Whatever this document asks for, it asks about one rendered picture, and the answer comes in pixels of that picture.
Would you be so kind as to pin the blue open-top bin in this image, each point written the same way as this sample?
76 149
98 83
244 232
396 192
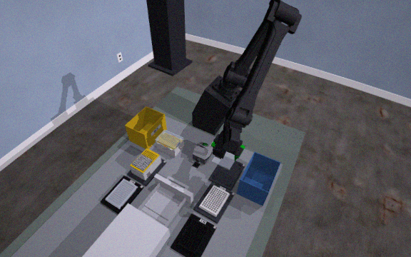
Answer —
257 178

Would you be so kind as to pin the yellow open-top bin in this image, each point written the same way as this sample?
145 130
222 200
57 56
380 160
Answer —
145 127

